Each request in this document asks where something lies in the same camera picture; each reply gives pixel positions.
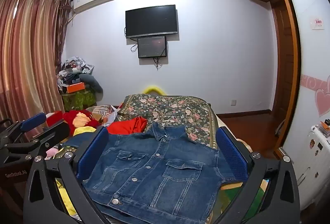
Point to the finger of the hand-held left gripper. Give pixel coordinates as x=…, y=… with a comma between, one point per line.
x=33, y=120
x=51, y=135

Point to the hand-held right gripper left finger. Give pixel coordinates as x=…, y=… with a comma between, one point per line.
x=90, y=154

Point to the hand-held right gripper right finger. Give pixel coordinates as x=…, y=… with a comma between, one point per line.
x=232, y=155

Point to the blue denim jacket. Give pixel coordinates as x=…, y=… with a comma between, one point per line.
x=154, y=175

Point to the pink cloth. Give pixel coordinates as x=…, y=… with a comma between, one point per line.
x=51, y=152

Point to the red box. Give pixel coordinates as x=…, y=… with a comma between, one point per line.
x=54, y=117

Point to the red plush toy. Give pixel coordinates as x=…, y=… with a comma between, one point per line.
x=82, y=118

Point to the green cloth covered table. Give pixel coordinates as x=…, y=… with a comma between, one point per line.
x=77, y=100

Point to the multicoloured patterned cloth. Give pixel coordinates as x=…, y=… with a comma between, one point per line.
x=101, y=111

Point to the red cloth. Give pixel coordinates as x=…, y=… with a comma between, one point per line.
x=126, y=126

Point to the yellow cloth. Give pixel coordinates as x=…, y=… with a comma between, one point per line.
x=66, y=200

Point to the orange box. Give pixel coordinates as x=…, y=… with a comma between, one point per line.
x=76, y=86

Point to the pile of bags and clutter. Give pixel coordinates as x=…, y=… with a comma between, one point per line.
x=73, y=66

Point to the grey pillow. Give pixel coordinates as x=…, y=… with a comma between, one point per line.
x=94, y=83

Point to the dark floral blanket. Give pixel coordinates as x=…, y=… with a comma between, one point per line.
x=175, y=110

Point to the striped pink curtain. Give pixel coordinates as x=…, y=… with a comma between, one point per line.
x=25, y=46

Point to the yellow round object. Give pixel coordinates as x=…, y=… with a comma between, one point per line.
x=154, y=90

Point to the small items on refrigerator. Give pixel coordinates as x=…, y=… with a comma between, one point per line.
x=325, y=127

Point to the small black monitor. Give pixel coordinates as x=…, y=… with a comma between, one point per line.
x=152, y=47

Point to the white wardrobe sliding door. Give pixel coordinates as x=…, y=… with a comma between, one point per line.
x=312, y=59

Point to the red white sticker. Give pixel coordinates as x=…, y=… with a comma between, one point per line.
x=317, y=23

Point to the white wall socket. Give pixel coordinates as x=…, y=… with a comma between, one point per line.
x=233, y=102

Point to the black wall television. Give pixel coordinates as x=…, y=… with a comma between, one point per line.
x=151, y=20

